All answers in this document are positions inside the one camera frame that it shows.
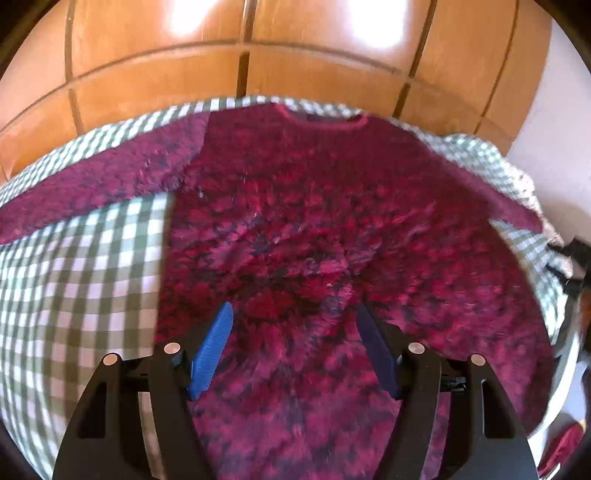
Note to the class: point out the green white checkered bedsheet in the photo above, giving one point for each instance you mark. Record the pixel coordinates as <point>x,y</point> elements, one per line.
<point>72,291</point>

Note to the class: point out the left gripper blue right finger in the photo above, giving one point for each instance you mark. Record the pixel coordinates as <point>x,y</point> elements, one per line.
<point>378,351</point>

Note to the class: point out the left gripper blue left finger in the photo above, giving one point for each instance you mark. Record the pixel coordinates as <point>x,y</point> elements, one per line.
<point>205,357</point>

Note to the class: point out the floral patterned pillow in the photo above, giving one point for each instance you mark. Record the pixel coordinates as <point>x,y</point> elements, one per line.
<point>526,188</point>

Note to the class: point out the fuzzy magenta sweater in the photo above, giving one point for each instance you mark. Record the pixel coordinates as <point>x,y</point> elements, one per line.
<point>296,220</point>

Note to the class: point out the wooden panelled wardrobe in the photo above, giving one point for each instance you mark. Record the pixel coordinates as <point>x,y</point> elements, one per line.
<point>444,66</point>

